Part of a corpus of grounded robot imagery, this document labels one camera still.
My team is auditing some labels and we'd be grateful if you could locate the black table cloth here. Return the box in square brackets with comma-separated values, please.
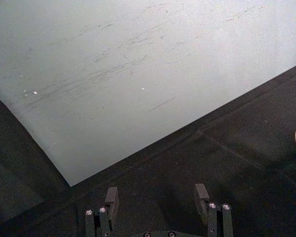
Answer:
[0, 60, 296, 237]

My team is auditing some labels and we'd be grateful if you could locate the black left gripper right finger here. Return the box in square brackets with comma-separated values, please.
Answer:
[194, 183, 234, 237]

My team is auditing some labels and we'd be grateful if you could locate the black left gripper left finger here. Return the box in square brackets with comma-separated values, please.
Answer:
[84, 186, 120, 237]

